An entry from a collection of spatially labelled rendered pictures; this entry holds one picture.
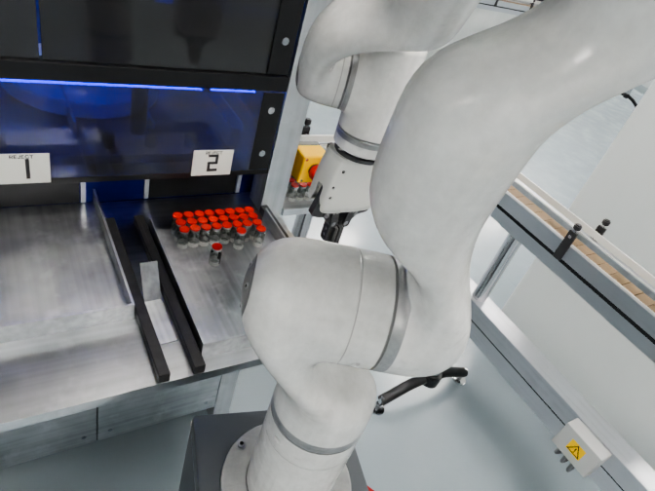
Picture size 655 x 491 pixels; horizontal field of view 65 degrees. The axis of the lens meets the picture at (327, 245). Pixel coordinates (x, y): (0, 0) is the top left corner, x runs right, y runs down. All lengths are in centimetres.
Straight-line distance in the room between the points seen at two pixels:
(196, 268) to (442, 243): 72
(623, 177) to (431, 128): 182
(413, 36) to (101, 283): 68
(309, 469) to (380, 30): 50
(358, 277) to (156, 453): 140
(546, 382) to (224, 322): 105
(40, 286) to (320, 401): 59
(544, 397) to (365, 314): 128
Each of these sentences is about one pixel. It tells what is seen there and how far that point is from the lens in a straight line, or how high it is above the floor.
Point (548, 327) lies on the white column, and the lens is 239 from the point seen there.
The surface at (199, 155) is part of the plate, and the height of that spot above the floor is 104.
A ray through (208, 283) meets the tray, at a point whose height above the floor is 88.
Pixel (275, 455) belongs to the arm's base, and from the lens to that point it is 68.
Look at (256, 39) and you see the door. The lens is 103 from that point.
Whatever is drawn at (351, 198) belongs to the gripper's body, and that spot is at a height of 119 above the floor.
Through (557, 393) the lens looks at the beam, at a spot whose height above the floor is 55.
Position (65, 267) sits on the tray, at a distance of 104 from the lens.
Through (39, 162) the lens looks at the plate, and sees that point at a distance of 103.
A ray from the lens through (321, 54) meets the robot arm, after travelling 63.
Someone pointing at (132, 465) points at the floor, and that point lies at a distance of 179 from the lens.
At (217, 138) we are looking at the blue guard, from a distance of 108.
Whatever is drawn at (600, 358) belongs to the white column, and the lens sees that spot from 229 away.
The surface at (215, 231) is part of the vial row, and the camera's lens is 108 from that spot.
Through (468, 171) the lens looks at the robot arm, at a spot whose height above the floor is 144.
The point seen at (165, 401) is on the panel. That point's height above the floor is 20.
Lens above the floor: 158
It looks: 36 degrees down
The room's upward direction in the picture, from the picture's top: 19 degrees clockwise
